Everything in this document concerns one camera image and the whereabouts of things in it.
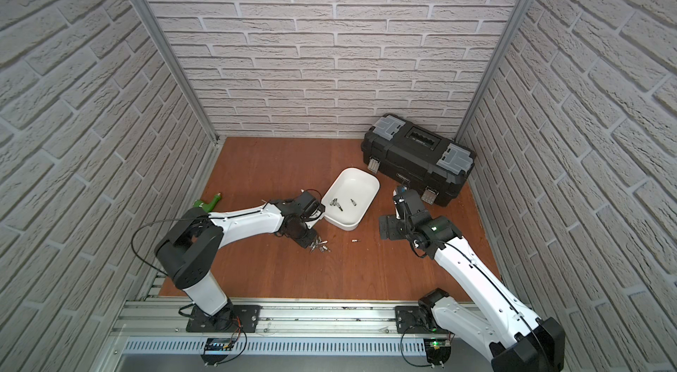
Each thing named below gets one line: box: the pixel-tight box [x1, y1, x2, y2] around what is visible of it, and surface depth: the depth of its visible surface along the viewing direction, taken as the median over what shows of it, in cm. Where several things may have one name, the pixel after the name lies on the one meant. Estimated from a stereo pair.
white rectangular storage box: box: [320, 167, 381, 231], surface depth 100 cm
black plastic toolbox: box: [360, 114, 477, 208], surface depth 96 cm
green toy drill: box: [192, 193, 222, 213], surface depth 98 cm
